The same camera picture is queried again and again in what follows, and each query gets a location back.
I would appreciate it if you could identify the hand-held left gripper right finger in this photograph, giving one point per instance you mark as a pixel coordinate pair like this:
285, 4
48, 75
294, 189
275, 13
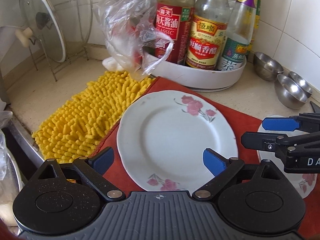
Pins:
214, 162

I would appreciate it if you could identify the red cloth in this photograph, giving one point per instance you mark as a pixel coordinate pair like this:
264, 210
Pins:
232, 105

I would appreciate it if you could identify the stainless steel bowl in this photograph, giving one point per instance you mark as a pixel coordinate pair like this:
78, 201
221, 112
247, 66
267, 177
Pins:
301, 81
267, 66
290, 92

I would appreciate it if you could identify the clear bottle with green label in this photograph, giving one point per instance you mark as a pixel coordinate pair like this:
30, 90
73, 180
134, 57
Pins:
240, 30

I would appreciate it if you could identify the yellow red label vinegar bottle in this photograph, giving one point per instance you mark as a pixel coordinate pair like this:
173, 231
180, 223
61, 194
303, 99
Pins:
205, 42

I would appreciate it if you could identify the red label soy sauce bottle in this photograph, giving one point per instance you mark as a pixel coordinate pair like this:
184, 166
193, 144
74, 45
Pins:
172, 25

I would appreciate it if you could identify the metal sink edge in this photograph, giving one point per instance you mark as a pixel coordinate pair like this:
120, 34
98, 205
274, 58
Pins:
22, 140

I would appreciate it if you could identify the large white floral plate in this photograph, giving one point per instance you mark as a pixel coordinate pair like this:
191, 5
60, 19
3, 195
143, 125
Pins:
170, 140

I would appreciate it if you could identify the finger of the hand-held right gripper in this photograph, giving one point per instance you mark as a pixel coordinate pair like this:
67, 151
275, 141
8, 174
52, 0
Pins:
278, 124
255, 140

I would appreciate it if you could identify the crumpled translucent plastic bag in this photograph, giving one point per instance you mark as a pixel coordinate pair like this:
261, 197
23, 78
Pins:
7, 155

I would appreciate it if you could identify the white lid with beige knob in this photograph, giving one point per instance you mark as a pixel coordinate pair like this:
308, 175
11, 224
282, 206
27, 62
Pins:
23, 36

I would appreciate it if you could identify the large clear glass lid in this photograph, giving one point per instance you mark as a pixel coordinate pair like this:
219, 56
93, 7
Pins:
80, 10

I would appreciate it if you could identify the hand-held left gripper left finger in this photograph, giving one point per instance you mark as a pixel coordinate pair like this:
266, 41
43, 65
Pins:
103, 160

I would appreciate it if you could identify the white round tray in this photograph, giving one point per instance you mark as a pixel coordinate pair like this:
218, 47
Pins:
200, 78

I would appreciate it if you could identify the glass pot lid black knob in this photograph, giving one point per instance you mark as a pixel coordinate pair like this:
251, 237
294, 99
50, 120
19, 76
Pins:
51, 43

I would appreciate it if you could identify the clear plastic bag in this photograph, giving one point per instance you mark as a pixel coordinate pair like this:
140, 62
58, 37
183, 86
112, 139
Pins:
125, 17

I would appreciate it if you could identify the small white floral plate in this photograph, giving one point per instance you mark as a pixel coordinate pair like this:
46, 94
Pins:
298, 183

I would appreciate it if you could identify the white plastic bag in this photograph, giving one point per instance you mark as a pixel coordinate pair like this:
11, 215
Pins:
111, 64

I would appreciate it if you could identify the yellow chenille mat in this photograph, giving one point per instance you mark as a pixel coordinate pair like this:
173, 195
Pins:
82, 120

